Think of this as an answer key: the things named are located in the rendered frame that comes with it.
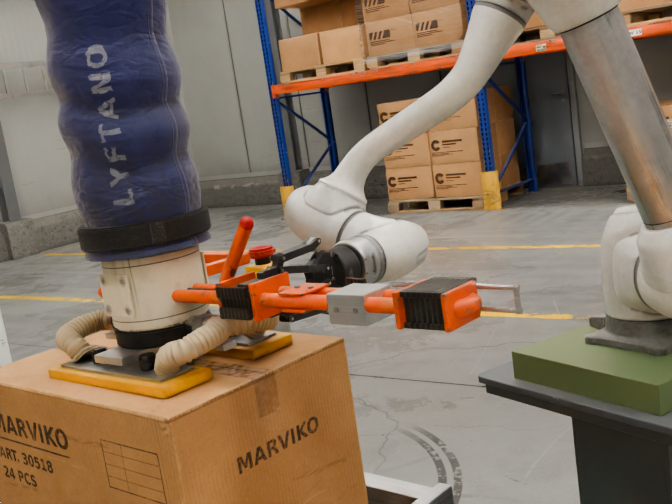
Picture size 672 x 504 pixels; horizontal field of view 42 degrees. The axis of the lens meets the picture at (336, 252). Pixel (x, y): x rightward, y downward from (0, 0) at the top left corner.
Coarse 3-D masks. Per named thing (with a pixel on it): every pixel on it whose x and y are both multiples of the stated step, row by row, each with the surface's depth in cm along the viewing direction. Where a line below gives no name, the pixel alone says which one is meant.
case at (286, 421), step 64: (0, 384) 157; (64, 384) 150; (256, 384) 138; (320, 384) 149; (0, 448) 163; (64, 448) 147; (128, 448) 134; (192, 448) 128; (256, 448) 138; (320, 448) 149
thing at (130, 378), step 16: (96, 352) 151; (64, 368) 154; (80, 368) 150; (96, 368) 148; (112, 368) 147; (128, 368) 145; (144, 368) 142; (192, 368) 140; (208, 368) 140; (96, 384) 145; (112, 384) 142; (128, 384) 139; (144, 384) 137; (160, 384) 135; (176, 384) 135; (192, 384) 137
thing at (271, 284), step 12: (240, 276) 139; (252, 276) 141; (276, 276) 134; (288, 276) 136; (216, 288) 134; (228, 288) 132; (240, 288) 131; (252, 288) 130; (264, 288) 132; (276, 288) 134; (228, 300) 134; (240, 300) 132; (252, 300) 131; (228, 312) 134; (240, 312) 132; (252, 312) 131; (264, 312) 132; (276, 312) 134
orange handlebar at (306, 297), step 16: (208, 256) 181; (224, 256) 177; (208, 272) 166; (288, 288) 133; (304, 288) 128; (320, 288) 128; (336, 288) 127; (272, 304) 130; (288, 304) 127; (304, 304) 125; (320, 304) 123; (368, 304) 117; (384, 304) 115; (464, 304) 108; (480, 304) 110
